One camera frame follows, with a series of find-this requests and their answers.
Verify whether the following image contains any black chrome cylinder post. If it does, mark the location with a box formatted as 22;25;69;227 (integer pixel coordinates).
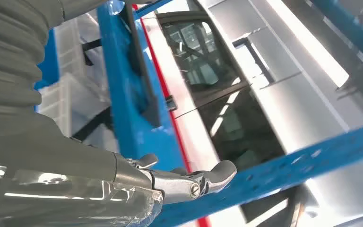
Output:
165;95;178;113

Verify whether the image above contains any white car with red stripe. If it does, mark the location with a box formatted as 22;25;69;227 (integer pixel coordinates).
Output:
133;0;363;227

